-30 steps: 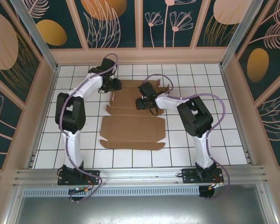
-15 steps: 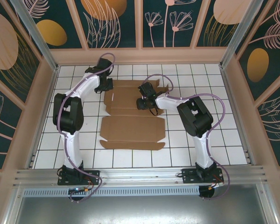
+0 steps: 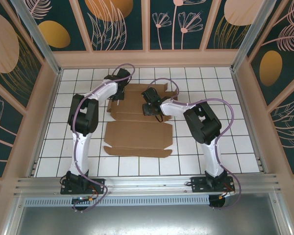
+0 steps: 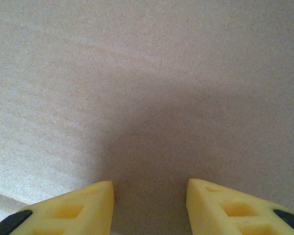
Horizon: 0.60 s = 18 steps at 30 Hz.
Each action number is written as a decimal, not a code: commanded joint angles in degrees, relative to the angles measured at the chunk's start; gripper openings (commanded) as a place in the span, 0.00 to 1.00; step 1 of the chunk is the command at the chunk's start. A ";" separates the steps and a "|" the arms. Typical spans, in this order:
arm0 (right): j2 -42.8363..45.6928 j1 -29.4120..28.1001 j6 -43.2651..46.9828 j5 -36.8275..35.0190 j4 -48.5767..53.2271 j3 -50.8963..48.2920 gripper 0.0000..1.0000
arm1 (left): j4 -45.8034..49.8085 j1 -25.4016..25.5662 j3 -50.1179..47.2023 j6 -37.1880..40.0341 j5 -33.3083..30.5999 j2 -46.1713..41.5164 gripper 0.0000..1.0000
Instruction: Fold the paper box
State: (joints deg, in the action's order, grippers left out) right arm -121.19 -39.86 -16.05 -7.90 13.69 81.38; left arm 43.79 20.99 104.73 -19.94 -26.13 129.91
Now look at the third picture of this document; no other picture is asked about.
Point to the aluminium side rail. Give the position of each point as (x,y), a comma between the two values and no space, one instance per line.
(244,110)
(50,110)

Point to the aluminium corner post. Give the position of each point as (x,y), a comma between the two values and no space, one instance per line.
(44,47)
(252,36)

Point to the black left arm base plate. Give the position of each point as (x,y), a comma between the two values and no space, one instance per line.
(98,183)

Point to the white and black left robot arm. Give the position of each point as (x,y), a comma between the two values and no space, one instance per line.
(82,151)

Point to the grey metal sheet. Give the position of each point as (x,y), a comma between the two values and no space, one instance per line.
(147,220)

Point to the brown cardboard paper box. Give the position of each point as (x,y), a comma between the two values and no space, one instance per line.
(137,133)

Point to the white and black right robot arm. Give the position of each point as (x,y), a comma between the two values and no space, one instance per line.
(212,156)

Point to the small green circuit board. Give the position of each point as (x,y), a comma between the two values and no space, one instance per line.
(84,198)

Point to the long aluminium mounting rail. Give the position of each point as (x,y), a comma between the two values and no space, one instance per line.
(147,183)

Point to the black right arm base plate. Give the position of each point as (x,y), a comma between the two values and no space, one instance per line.
(197,183)

